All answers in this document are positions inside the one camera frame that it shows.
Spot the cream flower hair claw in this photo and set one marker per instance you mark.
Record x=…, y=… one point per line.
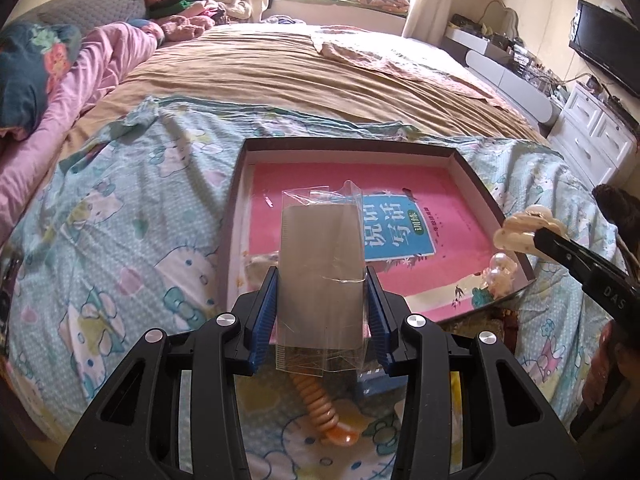
x=515, y=232

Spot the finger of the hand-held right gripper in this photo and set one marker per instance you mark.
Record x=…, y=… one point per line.
x=565, y=252

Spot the white dresser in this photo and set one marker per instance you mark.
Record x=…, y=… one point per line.
x=595, y=130

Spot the tan bedsheet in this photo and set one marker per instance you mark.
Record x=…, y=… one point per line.
x=275, y=80

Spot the wavy frame mirror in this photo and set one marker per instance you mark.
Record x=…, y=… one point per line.
x=500, y=15

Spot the small blue box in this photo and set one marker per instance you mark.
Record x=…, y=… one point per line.
x=375, y=385

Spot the blue floral pillow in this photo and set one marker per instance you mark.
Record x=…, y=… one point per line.
x=30, y=70

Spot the pile of clothes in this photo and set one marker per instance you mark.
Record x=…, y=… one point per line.
x=185, y=27
x=210, y=2

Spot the pink floral cloth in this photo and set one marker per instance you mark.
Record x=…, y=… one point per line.
x=390, y=57

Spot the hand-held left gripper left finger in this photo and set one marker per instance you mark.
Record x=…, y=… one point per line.
x=265, y=310

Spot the grey quilted headboard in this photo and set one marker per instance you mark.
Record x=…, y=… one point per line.
x=100, y=2

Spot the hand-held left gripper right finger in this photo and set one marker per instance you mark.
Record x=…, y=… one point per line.
x=377, y=310

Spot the black television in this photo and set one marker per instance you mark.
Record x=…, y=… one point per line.
x=607, y=45

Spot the white window seat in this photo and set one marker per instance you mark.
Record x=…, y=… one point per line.
x=340, y=17

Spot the pearly hair clip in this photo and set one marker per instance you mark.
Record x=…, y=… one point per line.
x=500, y=270

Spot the pink quilt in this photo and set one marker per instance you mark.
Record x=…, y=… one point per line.
x=100, y=70

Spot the cartoon cat print blanket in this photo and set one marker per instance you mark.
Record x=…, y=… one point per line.
x=125, y=260

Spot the pink book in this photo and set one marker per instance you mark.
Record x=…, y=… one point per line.
x=450, y=260

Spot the grey cardboard box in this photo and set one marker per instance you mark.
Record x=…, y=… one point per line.
x=350, y=152

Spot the white vanity desk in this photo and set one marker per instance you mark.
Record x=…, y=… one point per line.
x=505, y=80

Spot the cosmetics clutter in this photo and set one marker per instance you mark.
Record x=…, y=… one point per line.
x=520, y=55

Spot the yellow hair claw packet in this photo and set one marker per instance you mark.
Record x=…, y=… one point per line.
x=456, y=387

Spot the clear packet with grey card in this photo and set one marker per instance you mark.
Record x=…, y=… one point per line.
x=320, y=260

